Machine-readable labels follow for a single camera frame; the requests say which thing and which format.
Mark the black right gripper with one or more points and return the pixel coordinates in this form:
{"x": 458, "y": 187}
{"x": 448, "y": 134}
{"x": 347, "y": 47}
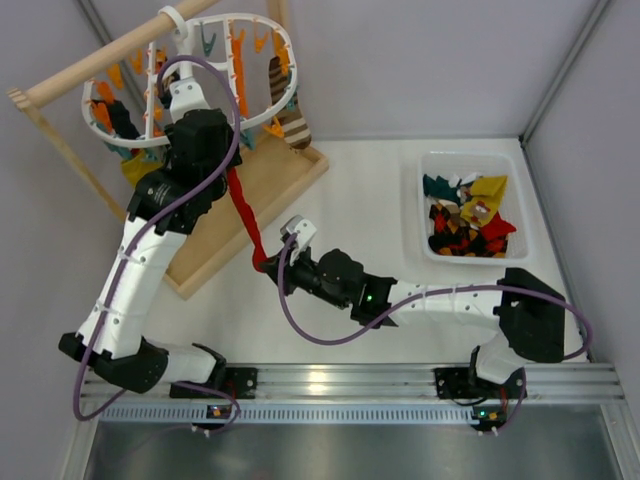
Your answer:
{"x": 278, "y": 265}

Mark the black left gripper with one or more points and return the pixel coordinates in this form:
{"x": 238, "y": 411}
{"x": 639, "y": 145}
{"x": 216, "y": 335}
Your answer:
{"x": 226, "y": 163}

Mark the red sock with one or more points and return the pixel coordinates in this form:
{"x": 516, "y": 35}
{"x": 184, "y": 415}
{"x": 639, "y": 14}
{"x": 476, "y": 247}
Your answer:
{"x": 497, "y": 228}
{"x": 248, "y": 219}

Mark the dark navy sock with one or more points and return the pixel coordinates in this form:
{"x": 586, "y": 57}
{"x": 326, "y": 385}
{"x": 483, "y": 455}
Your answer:
{"x": 121, "y": 122}

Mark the large mustard yellow sock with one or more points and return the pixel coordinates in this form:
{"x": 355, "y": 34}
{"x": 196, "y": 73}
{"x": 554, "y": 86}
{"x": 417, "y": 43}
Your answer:
{"x": 142, "y": 163}

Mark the thin mustard yellow sock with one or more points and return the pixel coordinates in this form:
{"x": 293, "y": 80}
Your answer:
{"x": 482, "y": 198}

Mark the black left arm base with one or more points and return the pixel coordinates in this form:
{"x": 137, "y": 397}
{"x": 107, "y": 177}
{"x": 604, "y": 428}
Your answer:
{"x": 238, "y": 382}

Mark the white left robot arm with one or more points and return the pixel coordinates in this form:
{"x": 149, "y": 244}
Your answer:
{"x": 111, "y": 339}

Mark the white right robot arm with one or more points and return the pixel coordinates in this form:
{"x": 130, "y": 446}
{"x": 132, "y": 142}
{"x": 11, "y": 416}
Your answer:
{"x": 524, "y": 314}

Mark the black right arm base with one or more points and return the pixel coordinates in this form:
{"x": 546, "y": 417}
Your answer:
{"x": 462, "y": 384}

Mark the wooden drying rack stand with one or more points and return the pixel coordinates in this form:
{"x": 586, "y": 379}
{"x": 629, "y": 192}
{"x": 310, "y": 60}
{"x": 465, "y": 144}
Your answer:
{"x": 273, "y": 175}

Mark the brown striped sock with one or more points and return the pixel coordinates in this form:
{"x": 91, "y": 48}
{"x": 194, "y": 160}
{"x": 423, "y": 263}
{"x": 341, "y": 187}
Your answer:
{"x": 296, "y": 131}

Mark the orange black argyle sock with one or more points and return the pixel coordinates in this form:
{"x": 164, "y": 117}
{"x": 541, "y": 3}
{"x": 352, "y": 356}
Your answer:
{"x": 452, "y": 236}

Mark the dark green sock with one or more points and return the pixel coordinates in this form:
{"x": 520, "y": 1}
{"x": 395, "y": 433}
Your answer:
{"x": 439, "y": 188}

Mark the white plastic basket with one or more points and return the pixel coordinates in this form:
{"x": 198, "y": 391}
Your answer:
{"x": 462, "y": 165}

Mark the red sock in basket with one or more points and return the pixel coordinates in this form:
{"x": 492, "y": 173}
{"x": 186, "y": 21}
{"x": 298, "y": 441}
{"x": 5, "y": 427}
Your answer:
{"x": 497, "y": 228}

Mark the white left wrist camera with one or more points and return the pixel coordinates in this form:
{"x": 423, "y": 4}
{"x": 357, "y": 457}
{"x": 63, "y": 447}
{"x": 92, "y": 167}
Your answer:
{"x": 183, "y": 96}

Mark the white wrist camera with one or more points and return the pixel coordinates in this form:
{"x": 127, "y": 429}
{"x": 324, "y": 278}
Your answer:
{"x": 303, "y": 230}
{"x": 183, "y": 96}

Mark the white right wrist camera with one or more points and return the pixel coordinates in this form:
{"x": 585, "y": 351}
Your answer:
{"x": 303, "y": 230}

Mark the aluminium mounting rail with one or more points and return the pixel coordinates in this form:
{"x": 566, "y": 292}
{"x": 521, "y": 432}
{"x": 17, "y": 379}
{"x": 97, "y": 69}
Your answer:
{"x": 296, "y": 394}

